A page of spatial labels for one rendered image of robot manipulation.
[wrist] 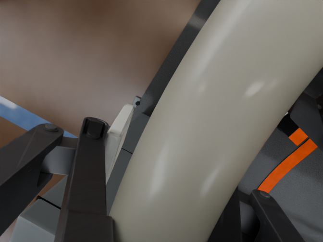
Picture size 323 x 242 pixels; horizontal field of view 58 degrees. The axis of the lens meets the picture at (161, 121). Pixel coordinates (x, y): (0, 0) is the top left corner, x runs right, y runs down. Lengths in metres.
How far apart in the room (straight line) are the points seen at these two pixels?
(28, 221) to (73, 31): 0.92
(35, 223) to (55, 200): 0.07
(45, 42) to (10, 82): 0.26
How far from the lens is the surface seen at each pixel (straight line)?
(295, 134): 1.19
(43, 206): 0.59
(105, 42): 1.26
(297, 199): 1.35
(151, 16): 1.21
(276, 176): 1.29
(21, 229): 0.57
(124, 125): 0.17
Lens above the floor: 1.17
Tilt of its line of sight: 72 degrees down
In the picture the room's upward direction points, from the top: 141 degrees counter-clockwise
